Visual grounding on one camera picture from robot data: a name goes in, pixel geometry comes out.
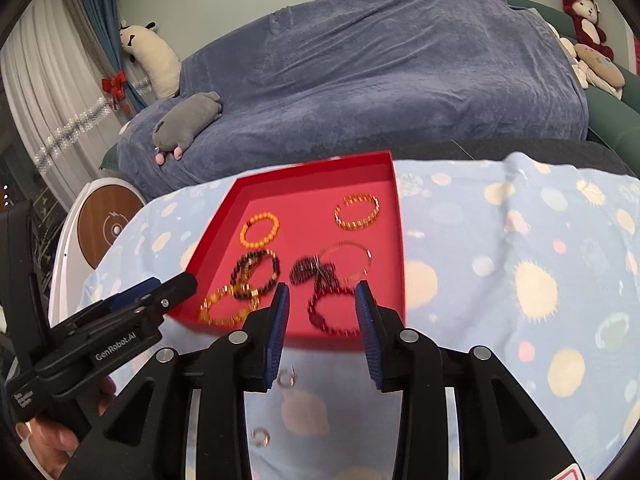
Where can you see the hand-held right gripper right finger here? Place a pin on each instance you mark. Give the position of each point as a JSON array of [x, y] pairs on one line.
[[367, 335]]

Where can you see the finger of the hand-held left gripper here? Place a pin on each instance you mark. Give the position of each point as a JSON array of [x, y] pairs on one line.
[[175, 287], [135, 291]]

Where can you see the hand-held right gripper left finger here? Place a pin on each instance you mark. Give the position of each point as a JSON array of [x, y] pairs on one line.
[[279, 335]]

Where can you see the silver hoop earring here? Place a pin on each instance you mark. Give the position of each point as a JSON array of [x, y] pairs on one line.
[[260, 441], [285, 382]]

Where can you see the rose gold bangle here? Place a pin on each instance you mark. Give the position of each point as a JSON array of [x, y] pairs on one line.
[[345, 244]]

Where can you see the red cardboard box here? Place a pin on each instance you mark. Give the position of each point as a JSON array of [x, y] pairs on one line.
[[300, 210]]

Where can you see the person's left hand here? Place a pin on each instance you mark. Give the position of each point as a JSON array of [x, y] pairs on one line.
[[50, 442]]

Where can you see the white round wood-top appliance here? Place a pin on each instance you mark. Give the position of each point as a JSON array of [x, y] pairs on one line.
[[105, 210]]

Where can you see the light blue printed cloth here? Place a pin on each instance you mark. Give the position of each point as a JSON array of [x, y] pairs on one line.
[[500, 310]]

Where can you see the grey plush toy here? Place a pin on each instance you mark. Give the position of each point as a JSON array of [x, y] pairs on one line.
[[187, 120]]

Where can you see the red ribbon bow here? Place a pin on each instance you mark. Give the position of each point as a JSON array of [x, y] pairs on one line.
[[116, 85]]

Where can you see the white sheer curtain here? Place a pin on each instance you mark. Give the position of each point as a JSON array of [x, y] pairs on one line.
[[45, 85]]

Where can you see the white long plush toy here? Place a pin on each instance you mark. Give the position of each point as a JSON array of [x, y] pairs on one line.
[[155, 60]]

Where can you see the blue-grey plush blanket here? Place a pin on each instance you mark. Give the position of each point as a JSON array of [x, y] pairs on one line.
[[375, 70]]

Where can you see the blue curtain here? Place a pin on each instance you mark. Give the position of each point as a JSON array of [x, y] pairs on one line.
[[97, 20]]

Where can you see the green sofa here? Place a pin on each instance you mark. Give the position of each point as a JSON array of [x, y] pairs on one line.
[[615, 125]]

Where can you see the white small plush toy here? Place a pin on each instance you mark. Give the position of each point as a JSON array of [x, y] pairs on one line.
[[567, 50]]

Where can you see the beige cookie plush toy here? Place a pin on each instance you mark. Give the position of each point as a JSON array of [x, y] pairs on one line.
[[602, 67]]

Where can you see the red monkey plush toy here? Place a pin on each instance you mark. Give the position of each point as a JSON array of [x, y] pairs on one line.
[[587, 20]]

